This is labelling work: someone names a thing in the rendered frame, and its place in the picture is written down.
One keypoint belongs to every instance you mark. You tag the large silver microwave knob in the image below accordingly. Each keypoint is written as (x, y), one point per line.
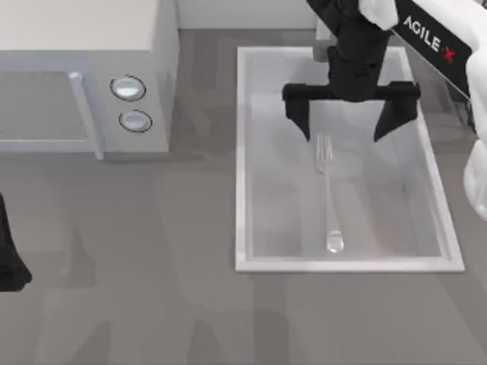
(128, 88)

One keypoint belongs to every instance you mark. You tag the pale microwave oven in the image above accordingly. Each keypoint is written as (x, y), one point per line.
(160, 76)

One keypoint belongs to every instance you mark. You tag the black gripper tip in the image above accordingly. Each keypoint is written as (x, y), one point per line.
(10, 258)

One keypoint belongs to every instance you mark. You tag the small silver microwave knob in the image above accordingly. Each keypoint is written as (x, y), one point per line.
(135, 121)

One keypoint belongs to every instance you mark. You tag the white sink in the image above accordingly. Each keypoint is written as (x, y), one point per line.
(274, 213)

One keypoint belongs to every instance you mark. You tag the silver fork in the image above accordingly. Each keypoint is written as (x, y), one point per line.
(329, 197)

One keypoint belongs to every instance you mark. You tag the glass microwave door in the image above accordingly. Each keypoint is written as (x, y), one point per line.
(42, 110)

